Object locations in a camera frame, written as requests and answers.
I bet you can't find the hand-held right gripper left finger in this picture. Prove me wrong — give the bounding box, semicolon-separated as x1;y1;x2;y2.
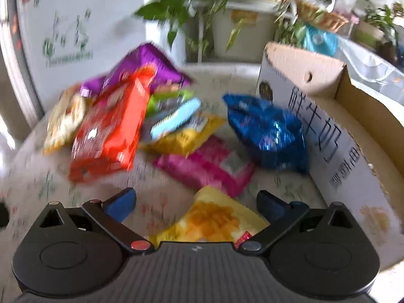
38;187;155;255

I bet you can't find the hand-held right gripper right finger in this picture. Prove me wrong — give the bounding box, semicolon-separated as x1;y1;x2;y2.
238;190;356;255

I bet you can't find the yellow orange chips packet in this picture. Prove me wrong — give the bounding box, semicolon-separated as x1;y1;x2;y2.
148;185;270;250

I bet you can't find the red snack packet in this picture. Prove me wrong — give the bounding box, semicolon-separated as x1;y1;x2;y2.
68;68;157;184

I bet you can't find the blue foil snack bag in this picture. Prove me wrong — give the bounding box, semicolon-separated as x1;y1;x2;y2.
222;93;310;174

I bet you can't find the white cardboard box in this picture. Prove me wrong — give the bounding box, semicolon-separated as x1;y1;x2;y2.
255;42;404;272

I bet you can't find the light blue snack packet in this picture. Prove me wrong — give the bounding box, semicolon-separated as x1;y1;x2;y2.
150;98;203;139

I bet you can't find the purple snack packet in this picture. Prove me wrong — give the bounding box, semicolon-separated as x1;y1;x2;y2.
80;42;193;97

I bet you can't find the pink snack packet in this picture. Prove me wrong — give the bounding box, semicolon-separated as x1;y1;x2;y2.
154;134;256;198

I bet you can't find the floral tablecloth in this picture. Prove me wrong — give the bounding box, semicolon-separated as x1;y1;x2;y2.
0;63;329;303

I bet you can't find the yellow snack packet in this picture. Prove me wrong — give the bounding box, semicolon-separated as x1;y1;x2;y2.
140;114;226;158

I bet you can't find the cream snack packet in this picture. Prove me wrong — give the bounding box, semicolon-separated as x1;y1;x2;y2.
42;84;87;155

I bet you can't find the green snack packet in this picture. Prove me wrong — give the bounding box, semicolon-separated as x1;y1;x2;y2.
147;89;195;117

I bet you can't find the glass side table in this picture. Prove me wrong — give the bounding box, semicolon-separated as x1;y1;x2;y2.
338;35;404;102

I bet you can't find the blue plastic bag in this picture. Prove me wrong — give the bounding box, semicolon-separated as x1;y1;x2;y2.
303;25;338;54

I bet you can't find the white planter box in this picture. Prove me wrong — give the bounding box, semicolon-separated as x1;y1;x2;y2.
211;2;285;60

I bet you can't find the white refrigerator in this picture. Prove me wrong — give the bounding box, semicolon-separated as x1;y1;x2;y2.
0;0;149;123

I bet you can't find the wicker basket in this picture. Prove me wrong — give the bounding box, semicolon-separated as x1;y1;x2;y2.
297;2;349;32

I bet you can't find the green plant pot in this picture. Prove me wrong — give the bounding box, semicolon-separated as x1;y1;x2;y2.
352;22;384;49

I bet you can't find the large green pothos plant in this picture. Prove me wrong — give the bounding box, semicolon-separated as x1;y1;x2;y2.
134;0;278;60

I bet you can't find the small potted plant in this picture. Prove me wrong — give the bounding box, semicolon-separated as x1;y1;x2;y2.
363;3;404;64

